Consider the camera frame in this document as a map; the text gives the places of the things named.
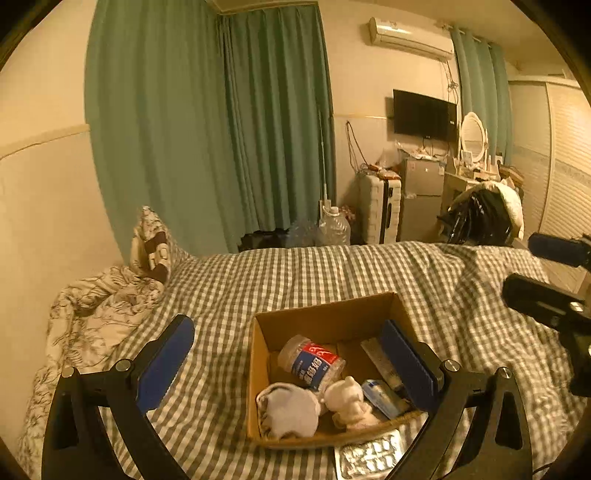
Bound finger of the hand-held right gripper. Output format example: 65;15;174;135
502;273;591;329
528;233;591;269

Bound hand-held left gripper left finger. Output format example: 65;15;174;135
41;315;195;480

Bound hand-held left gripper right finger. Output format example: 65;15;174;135
381;318;534;480

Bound brown cardboard box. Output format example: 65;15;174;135
246;292;446;450

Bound grey tube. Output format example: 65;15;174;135
360;338;407;391

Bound small blue tube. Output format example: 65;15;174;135
361;379;411;420

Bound white cushion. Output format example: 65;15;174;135
475;180;525;239

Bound white plush toy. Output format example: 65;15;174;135
323;376;384;433

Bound white slatted wardrobe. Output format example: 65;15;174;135
508;76;591;296

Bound black bag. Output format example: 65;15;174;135
436;188;513;247

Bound clear jar with blue label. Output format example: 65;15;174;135
278;335;346;389

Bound floral quilt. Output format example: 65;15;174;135
18;263;168;477

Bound silver pill blister pack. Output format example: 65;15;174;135
333;428;410;480

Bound floral pillow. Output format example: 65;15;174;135
129;205;186;283

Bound white dressing table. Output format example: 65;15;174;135
442;170;505;219

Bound white cloth bundle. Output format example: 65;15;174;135
255;382;324;439

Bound checked bed sheet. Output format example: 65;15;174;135
99;240;591;480

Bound oval white mirror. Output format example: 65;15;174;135
459;112;489;162

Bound small grey fridge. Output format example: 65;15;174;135
399;157;447;243

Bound black bin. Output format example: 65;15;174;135
239;231;293;254

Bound large clear water jug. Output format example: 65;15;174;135
318;207;352;248

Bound white suitcase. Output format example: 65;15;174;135
359;174;402;245

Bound empty clear plastic bottle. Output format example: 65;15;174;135
288;219;322;249

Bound narrow green curtain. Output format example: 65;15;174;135
450;25;514;168

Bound snack packets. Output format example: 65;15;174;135
368;162;403;182

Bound white pole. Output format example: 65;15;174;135
318;108;332;214

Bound wide green curtain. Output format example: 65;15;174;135
84;0;242;257

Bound green corner curtain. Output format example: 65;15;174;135
219;4;337;234

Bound white air conditioner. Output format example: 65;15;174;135
368;17;455;61

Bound black wall television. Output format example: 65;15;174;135
392;89;459;142

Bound wall cables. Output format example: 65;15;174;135
346;119;371;174

